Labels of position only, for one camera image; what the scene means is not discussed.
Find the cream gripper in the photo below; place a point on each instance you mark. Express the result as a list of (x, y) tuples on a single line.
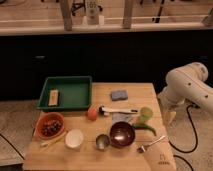
[(168, 116)]

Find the blue sponge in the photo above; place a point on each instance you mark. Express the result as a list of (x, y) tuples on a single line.
[(119, 95)]

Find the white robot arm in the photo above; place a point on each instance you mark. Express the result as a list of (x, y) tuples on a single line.
[(186, 82)]

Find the green plastic tray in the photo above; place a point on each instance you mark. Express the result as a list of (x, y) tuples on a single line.
[(74, 93)]

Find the green plastic cup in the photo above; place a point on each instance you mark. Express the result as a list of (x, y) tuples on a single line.
[(145, 114)]

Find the green chili pepper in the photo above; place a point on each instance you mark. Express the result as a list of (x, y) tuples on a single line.
[(142, 126)]

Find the silver fork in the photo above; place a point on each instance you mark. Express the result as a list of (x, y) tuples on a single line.
[(144, 148)]

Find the dark red bowl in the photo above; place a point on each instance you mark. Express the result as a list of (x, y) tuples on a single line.
[(122, 134)]

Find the grey folded cloth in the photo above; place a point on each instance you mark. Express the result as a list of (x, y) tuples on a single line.
[(118, 117)]

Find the small metal cup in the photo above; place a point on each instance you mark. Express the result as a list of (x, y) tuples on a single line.
[(102, 141)]

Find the orange fruit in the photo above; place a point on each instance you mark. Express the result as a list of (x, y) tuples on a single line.
[(92, 114)]

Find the white small bowl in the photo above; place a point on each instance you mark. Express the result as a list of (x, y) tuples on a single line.
[(74, 139)]

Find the small wooden block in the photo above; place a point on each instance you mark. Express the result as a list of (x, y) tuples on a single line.
[(53, 98)]

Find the orange bowl with berries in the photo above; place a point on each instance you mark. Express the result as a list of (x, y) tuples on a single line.
[(50, 125)]

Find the wooden chopsticks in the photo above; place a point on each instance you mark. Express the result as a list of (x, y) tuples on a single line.
[(52, 141)]

